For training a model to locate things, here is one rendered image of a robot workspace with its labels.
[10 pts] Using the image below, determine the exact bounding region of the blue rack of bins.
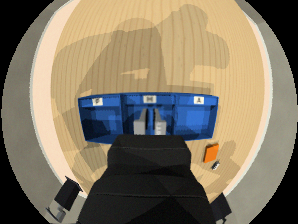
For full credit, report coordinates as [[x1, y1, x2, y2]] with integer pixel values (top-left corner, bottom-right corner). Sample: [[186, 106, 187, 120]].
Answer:
[[77, 92, 219, 144]]

